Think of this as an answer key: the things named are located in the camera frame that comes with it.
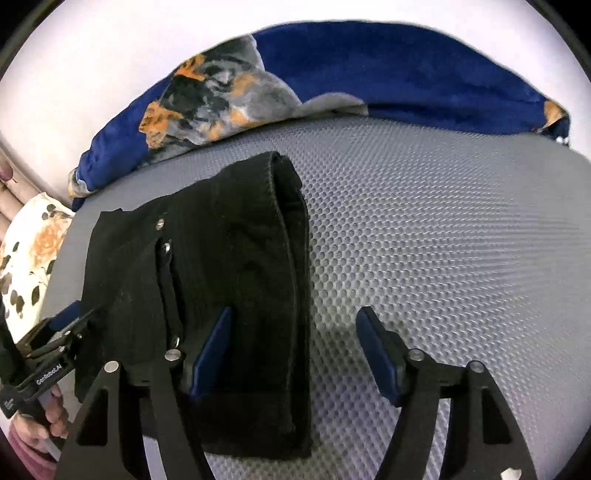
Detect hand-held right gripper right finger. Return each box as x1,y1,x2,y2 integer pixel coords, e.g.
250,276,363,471
355,305,539,480

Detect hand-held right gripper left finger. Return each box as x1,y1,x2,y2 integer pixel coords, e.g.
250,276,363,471
55,305,234,480

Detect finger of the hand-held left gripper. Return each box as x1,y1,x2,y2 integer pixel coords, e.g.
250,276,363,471
45,302,83,334
17,308,95,360

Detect black pants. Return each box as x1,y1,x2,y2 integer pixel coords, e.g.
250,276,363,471
74,151,315,460

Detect person's left forearm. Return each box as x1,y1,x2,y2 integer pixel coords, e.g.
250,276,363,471
6,427,60,477

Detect person's left hand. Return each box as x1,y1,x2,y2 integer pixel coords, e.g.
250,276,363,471
14,385,71,444

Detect white floral pillow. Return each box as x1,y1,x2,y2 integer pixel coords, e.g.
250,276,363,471
0,193,75,344

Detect grey mesh mat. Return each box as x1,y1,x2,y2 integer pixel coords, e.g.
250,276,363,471
39,113,591,480

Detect blue printed blanket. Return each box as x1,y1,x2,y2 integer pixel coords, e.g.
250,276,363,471
69,21,571,199

